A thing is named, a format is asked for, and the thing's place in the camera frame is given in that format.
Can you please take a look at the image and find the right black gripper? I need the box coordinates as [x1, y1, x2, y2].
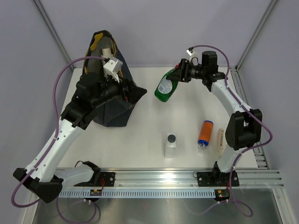
[166, 59, 206, 83]

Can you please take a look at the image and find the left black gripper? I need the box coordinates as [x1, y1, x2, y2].
[91, 71, 146, 108]

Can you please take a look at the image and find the green dish soap bottle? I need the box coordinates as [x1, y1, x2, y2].
[154, 68, 178, 103]

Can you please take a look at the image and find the dark blue canvas bag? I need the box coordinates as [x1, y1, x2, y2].
[83, 30, 134, 127]

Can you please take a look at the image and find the beige bottle round cap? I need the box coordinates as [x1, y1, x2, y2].
[101, 48, 113, 77]

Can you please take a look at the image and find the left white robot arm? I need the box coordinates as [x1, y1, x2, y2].
[13, 72, 147, 203]

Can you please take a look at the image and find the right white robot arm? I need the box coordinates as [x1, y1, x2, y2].
[167, 48, 262, 187]

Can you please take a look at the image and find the orange blue tube bottle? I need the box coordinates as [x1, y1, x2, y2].
[198, 120, 214, 149]

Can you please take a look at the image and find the clear bottle black cap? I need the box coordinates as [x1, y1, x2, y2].
[164, 133, 177, 158]

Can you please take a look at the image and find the cream Murrayle bottle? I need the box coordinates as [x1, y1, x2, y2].
[217, 128, 227, 157]

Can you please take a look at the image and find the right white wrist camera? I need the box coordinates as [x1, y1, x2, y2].
[186, 47, 199, 63]

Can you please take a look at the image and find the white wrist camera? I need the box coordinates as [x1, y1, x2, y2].
[103, 57, 123, 83]
[186, 47, 199, 63]

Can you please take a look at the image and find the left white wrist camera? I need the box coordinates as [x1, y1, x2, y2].
[103, 57, 123, 83]

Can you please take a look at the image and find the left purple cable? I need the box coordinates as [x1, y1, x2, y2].
[11, 56, 110, 222]

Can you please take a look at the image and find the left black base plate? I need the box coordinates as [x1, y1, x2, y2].
[89, 171, 115, 187]

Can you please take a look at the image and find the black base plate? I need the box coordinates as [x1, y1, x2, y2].
[89, 171, 115, 187]
[196, 171, 240, 187]

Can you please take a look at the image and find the slotted grey cable duct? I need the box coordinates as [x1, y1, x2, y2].
[59, 189, 215, 198]

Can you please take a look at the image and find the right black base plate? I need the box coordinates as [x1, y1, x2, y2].
[196, 171, 240, 187]

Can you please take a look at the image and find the aluminium mounting rail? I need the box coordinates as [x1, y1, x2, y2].
[58, 169, 285, 189]

